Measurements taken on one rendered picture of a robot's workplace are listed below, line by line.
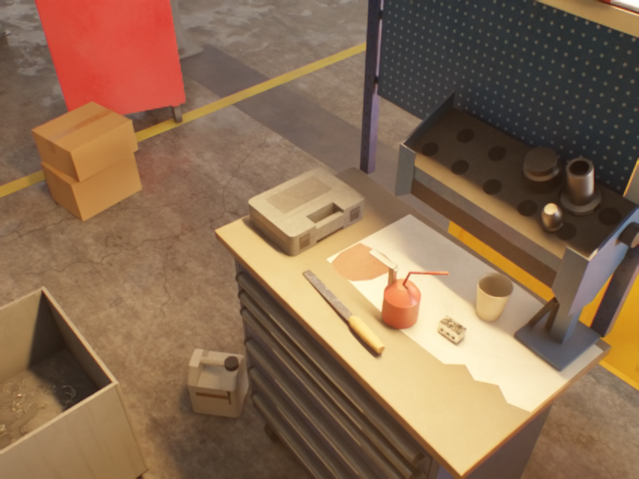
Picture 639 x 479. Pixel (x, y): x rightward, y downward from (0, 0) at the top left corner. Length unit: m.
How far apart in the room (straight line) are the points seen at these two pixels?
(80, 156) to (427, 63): 2.05
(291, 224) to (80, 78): 2.43
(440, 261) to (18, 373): 1.55
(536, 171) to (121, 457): 1.54
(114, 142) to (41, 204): 0.57
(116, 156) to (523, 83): 2.38
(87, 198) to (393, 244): 2.05
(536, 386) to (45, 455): 1.33
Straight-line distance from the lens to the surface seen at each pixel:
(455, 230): 2.66
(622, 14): 1.05
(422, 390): 1.36
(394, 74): 1.69
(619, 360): 2.57
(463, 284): 1.58
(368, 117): 1.81
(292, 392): 1.80
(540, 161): 1.31
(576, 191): 1.27
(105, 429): 2.04
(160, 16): 3.77
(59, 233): 3.40
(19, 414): 2.29
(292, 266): 1.59
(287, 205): 1.67
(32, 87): 4.84
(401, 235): 1.69
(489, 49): 1.45
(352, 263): 1.57
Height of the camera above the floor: 2.05
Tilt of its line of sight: 41 degrees down
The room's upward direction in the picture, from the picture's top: straight up
